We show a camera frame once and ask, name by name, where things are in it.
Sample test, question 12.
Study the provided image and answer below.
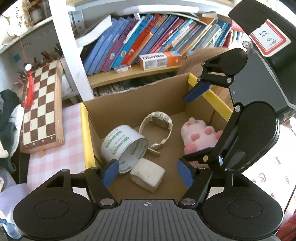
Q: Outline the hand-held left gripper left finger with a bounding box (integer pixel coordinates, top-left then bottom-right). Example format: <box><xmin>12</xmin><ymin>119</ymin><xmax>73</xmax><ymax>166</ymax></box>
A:
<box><xmin>46</xmin><ymin>159</ymin><xmax>119</xmax><ymax>207</ymax></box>

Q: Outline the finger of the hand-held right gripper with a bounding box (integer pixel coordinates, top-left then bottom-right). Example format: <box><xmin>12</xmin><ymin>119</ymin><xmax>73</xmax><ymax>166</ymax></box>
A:
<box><xmin>183</xmin><ymin>48</ymin><xmax>248</xmax><ymax>103</ymax></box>
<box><xmin>182</xmin><ymin>104</ymin><xmax>244</xmax><ymax>171</ymax></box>

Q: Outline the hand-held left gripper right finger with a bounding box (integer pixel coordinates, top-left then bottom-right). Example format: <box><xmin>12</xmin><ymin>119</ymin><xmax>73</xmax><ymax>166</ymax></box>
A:
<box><xmin>177</xmin><ymin>159</ymin><xmax>255</xmax><ymax>207</ymax></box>

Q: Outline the pink plush toy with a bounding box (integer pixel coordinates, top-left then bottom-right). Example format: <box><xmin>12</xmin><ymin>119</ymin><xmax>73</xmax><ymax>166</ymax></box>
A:
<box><xmin>180</xmin><ymin>117</ymin><xmax>224</xmax><ymax>168</ymax></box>

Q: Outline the clear tape roll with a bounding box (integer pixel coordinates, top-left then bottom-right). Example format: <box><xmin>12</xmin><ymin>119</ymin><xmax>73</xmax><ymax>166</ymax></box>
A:
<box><xmin>100</xmin><ymin>125</ymin><xmax>148</xmax><ymax>175</ymax></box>

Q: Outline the white eraser block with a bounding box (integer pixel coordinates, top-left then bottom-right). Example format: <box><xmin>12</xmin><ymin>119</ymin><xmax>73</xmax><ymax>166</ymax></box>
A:
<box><xmin>130</xmin><ymin>159</ymin><xmax>166</xmax><ymax>193</ymax></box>

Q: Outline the cream wrist watch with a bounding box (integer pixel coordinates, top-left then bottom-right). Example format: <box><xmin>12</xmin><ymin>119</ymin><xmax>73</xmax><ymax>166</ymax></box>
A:
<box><xmin>139</xmin><ymin>112</ymin><xmax>173</xmax><ymax>156</ymax></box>

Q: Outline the yellow cardboard box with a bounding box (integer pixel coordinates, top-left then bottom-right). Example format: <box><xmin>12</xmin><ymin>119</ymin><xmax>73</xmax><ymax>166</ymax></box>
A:
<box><xmin>80</xmin><ymin>72</ymin><xmax>234</xmax><ymax>194</ymax></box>

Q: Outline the orange and white carton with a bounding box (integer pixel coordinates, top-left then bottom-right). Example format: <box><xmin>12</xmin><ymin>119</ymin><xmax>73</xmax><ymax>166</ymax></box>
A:
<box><xmin>139</xmin><ymin>51</ymin><xmax>182</xmax><ymax>70</ymax></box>

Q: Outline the pink checked tablecloth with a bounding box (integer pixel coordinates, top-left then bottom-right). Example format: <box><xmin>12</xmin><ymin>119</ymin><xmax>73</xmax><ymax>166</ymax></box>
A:
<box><xmin>27</xmin><ymin>103</ymin><xmax>296</xmax><ymax>232</ymax></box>

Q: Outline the row of low shelf books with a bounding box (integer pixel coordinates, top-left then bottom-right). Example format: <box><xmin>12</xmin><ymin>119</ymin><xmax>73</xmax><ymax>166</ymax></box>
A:
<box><xmin>94</xmin><ymin>72</ymin><xmax>176</xmax><ymax>96</ymax></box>

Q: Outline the small red and white box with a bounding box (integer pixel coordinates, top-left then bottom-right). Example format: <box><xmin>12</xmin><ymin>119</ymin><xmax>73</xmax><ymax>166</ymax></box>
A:
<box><xmin>115</xmin><ymin>65</ymin><xmax>132</xmax><ymax>74</ymax></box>

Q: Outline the row of colourful books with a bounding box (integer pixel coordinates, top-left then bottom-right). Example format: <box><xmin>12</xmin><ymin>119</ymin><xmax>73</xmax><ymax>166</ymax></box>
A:
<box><xmin>83</xmin><ymin>13</ymin><xmax>233</xmax><ymax>76</ymax></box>

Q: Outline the wooden chessboard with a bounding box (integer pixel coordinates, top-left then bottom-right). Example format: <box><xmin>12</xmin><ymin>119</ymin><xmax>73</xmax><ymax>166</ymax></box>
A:
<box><xmin>20</xmin><ymin>59</ymin><xmax>65</xmax><ymax>154</ymax></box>

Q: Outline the purple garment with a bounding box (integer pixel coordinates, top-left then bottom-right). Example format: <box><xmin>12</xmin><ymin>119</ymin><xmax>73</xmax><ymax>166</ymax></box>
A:
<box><xmin>0</xmin><ymin>183</ymin><xmax>31</xmax><ymax>219</ymax></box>

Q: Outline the pile of clothes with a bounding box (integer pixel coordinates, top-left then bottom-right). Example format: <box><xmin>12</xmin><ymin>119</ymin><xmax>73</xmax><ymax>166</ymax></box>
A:
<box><xmin>0</xmin><ymin>90</ymin><xmax>25</xmax><ymax>172</ymax></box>

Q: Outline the red tassel ornament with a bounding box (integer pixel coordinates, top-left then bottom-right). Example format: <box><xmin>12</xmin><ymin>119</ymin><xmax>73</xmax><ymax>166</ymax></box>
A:
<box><xmin>23</xmin><ymin>62</ymin><xmax>36</xmax><ymax>108</ymax></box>

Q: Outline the thick white paper book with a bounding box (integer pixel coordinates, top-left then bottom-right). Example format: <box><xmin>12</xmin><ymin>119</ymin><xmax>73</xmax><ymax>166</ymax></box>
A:
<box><xmin>75</xmin><ymin>14</ymin><xmax>113</xmax><ymax>47</ymax></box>

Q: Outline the white bookshelf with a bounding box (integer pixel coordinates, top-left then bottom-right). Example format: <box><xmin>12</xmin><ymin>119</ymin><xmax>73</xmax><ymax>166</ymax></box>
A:
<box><xmin>50</xmin><ymin>0</ymin><xmax>199</xmax><ymax>102</ymax></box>

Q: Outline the white and pink toy bag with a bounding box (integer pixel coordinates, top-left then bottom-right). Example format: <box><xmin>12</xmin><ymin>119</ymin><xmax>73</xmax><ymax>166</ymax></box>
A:
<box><xmin>0</xmin><ymin>0</ymin><xmax>31</xmax><ymax>37</ymax></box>

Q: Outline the white wall shelf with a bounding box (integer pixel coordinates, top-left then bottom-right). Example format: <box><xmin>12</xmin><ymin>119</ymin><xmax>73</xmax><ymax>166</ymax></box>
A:
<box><xmin>0</xmin><ymin>16</ymin><xmax>61</xmax><ymax>54</ymax></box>

